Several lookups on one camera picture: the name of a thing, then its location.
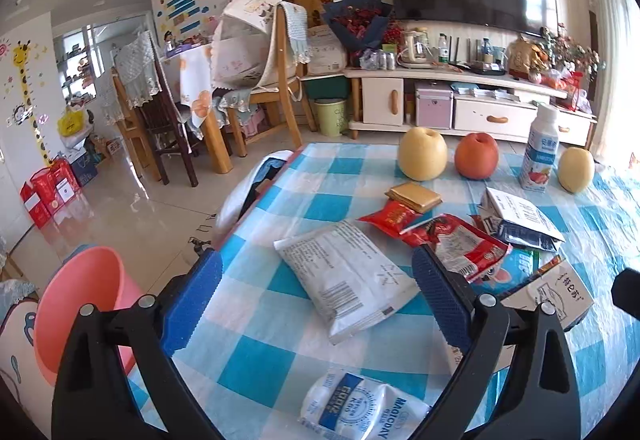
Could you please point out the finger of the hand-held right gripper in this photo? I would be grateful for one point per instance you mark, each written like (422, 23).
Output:
(627, 295)

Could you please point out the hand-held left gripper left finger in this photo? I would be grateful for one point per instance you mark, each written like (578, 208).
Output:
(192, 300)

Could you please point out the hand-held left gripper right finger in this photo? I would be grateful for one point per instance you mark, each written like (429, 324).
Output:
(440, 290)

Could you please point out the large red snack wrapper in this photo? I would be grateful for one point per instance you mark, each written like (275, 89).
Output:
(460, 245)

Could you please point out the white milk carton box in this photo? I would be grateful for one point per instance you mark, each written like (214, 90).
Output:
(555, 295)

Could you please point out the light blue snack packet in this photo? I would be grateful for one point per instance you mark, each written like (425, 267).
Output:
(520, 265)

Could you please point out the grey white snack bag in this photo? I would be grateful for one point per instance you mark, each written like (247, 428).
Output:
(345, 280)

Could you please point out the pink plastic bucket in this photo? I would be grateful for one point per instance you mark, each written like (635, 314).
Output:
(80, 310)

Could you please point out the white blue milk pouch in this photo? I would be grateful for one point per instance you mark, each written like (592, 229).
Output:
(365, 407)

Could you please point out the small red snack packet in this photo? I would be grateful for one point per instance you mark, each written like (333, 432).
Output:
(392, 217)

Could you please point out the blue white checkered tablecloth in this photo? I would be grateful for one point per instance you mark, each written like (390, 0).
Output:
(280, 320)

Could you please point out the gold biscuit packet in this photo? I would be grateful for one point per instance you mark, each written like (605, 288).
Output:
(413, 197)

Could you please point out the dark blue wrapper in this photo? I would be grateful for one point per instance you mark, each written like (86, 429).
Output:
(525, 237)

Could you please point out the flattened white carton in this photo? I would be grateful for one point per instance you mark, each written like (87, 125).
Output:
(520, 212)

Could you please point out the white and dark bag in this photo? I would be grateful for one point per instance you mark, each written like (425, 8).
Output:
(245, 200)

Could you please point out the yellow pear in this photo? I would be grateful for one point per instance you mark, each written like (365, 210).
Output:
(422, 154)
(576, 169)

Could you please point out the red apple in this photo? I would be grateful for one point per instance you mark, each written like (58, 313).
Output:
(476, 155)

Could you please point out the wooden dining table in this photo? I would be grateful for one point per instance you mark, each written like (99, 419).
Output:
(220, 144)

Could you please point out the blue cardboard box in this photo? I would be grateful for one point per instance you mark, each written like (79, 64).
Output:
(85, 169)

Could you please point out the white yogurt bottle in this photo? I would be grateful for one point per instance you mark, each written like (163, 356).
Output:
(541, 149)

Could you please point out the dark wooden chair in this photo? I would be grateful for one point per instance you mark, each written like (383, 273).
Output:
(160, 129)

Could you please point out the red gift bags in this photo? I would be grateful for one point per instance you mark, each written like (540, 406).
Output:
(57, 187)

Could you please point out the cartoon print white cushion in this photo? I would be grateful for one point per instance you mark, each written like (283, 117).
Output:
(17, 345)

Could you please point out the red gift box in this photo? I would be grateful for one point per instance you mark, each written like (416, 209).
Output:
(35, 207)

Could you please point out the pink storage box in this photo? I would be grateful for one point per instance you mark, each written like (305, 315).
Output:
(433, 105)

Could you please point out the white television cabinet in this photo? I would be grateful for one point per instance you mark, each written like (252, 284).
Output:
(380, 99)

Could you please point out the stack of booklets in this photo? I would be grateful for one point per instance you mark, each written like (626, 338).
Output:
(490, 93)

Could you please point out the green waste bin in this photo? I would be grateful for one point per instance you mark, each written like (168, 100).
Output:
(331, 117)

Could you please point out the red gift bag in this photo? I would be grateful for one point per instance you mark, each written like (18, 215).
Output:
(572, 89)

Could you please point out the yellow bag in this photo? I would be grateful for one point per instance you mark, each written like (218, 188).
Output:
(72, 122)

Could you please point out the white orange print tablecloth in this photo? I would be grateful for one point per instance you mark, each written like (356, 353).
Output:
(195, 84)

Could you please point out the black tray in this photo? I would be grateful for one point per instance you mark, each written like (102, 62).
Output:
(477, 67)

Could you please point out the light wooden chair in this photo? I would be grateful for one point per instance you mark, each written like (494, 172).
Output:
(287, 89)

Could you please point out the dark green box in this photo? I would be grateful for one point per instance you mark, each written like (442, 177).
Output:
(325, 88)

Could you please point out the white lace chair cover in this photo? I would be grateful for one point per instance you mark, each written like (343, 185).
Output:
(137, 69)

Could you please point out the pack of drink cans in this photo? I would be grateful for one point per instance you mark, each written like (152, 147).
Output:
(377, 59)

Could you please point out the glass electric kettle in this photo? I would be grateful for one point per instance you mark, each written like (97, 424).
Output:
(415, 49)

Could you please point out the gold ornament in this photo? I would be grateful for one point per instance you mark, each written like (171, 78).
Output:
(525, 57)

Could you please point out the pink artificial flowers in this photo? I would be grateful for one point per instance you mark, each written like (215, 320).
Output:
(570, 49)

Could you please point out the dark blue flower bouquet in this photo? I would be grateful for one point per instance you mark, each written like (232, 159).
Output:
(357, 24)

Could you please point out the light blue knitted cloth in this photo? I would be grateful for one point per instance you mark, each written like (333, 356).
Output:
(295, 32)

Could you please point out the giraffe wall sticker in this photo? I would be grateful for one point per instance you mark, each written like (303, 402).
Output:
(22, 64)

